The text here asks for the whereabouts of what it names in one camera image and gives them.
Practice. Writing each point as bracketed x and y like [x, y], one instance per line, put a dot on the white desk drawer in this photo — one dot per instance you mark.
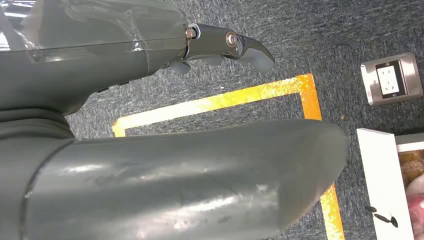
[381, 172]

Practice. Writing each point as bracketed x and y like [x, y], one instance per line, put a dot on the black drawer pull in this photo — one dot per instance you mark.
[382, 217]

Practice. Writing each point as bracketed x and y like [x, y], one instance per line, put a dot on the pink package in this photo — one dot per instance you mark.
[417, 205]

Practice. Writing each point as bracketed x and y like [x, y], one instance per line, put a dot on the silver floor power socket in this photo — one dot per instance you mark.
[391, 79]

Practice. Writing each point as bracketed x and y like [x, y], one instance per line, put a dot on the yellow floor tape outline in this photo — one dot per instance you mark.
[232, 97]

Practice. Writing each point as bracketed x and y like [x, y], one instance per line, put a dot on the ribbed grey left arm sleeve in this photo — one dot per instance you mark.
[20, 132]

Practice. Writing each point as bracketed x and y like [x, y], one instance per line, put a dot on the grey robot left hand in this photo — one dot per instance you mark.
[132, 185]

